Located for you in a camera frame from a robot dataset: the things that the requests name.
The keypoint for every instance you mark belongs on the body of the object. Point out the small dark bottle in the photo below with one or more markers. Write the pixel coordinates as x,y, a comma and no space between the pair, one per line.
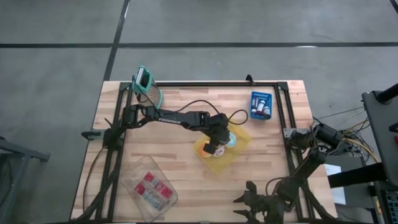
255,102

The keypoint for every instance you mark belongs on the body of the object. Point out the grey metal stand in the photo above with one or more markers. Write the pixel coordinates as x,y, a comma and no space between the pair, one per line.
21,154

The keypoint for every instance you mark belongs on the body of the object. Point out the plain yellow toy donut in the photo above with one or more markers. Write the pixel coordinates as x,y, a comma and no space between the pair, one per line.
201,148

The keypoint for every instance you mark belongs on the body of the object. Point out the black aluminium table frame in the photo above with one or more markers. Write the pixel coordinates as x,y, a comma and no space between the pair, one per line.
202,84

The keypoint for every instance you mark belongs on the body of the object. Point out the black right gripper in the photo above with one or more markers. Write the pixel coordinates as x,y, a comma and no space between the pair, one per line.
267,208

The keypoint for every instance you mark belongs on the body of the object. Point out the blue keyed device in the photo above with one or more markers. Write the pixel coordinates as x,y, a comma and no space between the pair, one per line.
392,205

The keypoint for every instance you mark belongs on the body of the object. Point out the grey cart panel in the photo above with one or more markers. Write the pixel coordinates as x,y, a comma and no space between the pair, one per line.
382,130

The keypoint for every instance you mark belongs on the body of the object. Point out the white paper sheet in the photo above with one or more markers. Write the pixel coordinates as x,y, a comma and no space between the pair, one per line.
337,193

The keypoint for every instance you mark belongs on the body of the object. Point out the black flat bar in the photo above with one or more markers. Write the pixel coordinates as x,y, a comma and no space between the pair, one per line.
357,175

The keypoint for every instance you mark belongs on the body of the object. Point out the red snack bag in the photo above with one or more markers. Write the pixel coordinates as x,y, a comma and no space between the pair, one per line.
160,188
146,194

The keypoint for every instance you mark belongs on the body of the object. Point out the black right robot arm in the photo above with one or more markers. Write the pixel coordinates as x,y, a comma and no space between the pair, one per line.
308,161

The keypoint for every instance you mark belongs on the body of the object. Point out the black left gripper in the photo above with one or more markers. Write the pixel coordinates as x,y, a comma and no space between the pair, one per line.
219,137

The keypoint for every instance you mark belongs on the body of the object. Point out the blue plastic basket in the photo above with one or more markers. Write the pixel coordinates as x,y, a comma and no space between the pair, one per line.
261,95

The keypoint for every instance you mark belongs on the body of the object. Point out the black clamp mount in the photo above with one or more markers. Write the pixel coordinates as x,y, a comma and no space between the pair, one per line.
249,79

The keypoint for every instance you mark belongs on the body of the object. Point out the clear plastic tray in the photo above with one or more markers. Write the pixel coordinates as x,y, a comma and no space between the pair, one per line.
136,168

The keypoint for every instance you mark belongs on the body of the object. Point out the teal frosted toy donut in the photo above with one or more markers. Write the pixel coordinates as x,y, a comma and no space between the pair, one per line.
232,141

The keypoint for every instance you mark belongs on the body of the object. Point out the yellow plastic bin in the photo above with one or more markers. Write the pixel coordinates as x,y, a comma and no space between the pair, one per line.
230,161

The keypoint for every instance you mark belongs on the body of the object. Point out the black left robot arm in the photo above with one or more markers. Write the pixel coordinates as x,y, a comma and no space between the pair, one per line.
174,119

